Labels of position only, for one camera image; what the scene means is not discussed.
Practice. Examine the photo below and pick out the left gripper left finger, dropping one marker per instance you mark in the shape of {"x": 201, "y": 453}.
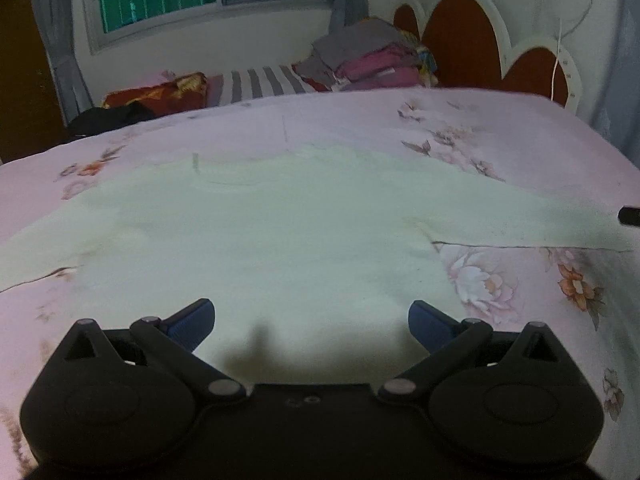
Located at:
{"x": 171, "y": 342}

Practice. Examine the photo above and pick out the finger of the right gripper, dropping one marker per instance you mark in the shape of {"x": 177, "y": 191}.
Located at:
{"x": 629, "y": 216}

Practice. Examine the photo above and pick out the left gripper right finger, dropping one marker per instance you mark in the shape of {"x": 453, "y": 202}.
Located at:
{"x": 452, "y": 346}

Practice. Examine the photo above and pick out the pale green small garment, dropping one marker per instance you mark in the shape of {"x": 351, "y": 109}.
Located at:
{"x": 311, "y": 259}

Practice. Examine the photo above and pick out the magenta folded clothes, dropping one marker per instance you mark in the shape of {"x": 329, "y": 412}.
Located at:
{"x": 394, "y": 66}

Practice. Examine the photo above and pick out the pink floral bed sheet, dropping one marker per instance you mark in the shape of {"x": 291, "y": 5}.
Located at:
{"x": 588, "y": 296}

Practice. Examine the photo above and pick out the black cloth bundle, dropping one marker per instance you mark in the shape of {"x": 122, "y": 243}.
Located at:
{"x": 99, "y": 120}

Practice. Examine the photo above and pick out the colourful patterned cloth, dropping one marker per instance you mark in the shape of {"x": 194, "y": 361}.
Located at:
{"x": 427, "y": 67}

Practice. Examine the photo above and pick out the red white heart headboard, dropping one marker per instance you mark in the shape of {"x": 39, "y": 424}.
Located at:
{"x": 473, "y": 49}

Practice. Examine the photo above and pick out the red floral pillow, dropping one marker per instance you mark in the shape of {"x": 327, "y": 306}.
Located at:
{"x": 170, "y": 97}

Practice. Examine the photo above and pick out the striped grey white blanket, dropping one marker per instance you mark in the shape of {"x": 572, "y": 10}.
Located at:
{"x": 255, "y": 83}

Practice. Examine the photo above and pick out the grey folded cloth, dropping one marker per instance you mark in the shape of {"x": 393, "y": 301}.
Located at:
{"x": 329, "y": 52}

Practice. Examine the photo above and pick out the grey curtain left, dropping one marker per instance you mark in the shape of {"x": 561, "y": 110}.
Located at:
{"x": 54, "y": 19}

